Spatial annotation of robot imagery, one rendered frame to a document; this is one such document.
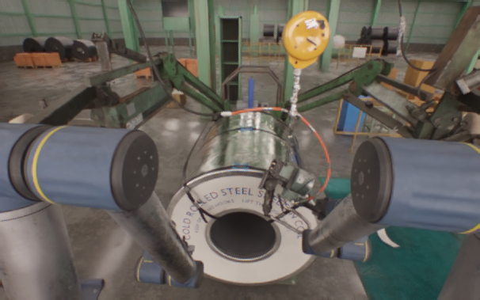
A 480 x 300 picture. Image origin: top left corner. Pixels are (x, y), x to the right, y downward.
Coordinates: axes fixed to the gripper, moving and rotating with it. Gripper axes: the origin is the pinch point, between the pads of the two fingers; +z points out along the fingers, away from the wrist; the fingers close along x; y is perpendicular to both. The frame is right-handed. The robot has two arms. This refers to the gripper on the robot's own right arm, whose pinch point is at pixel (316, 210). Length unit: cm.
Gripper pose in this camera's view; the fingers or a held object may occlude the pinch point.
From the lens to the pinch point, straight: 147.8
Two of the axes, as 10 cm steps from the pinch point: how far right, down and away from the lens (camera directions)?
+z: -2.0, 2.4, 9.5
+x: 4.1, -8.6, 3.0
